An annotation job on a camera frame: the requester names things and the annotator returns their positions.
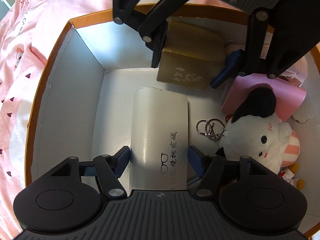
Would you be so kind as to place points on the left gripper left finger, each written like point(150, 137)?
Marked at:
point(107, 169)

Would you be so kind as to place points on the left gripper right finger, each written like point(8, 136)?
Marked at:
point(213, 171)

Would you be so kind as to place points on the pink cloud-print duvet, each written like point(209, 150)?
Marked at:
point(29, 31)

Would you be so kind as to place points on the white cat plush keychain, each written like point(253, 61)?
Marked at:
point(261, 135)

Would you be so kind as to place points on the white glasses case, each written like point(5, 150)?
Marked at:
point(159, 140)

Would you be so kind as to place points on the pink card sheet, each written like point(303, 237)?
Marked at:
point(277, 95)

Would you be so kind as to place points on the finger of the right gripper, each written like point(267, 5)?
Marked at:
point(235, 65)
point(154, 34)

